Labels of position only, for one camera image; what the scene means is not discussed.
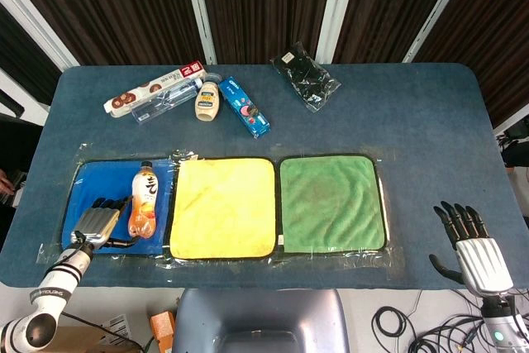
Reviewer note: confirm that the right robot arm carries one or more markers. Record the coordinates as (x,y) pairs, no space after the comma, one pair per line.
(502,324)

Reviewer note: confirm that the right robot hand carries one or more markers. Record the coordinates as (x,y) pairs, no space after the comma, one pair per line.
(479,249)

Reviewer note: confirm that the green cloth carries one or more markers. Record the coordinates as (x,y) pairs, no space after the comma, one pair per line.
(330,204)

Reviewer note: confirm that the clear plastic water bottle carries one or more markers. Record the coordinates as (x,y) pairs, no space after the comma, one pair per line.
(165,101)

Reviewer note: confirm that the white red cookie box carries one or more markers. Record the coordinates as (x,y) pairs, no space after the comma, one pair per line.
(153,86)

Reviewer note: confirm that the orange drink bottle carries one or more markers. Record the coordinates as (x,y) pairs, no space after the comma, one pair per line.
(143,204)

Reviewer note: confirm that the yellow cloth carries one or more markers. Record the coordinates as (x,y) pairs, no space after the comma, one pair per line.
(223,208)

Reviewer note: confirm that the blue cloth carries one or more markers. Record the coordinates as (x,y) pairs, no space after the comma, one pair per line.
(111,187)

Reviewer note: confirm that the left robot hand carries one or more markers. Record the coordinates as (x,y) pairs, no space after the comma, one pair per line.
(96,222)

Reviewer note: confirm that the beige sauce bottle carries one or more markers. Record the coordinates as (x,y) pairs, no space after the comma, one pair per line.
(208,101)

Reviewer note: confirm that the black item in clear bag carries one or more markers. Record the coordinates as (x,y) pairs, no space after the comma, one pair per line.
(308,76)

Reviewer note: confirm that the blue cookie pack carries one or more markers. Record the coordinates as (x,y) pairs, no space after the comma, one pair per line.
(244,107)

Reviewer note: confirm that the clear plastic sheet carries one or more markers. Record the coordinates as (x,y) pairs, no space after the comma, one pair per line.
(384,262)

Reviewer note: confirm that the grey robot torso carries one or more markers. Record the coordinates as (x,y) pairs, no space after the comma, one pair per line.
(260,320)

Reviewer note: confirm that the orange block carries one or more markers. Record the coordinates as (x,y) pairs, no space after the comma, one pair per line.
(162,325)

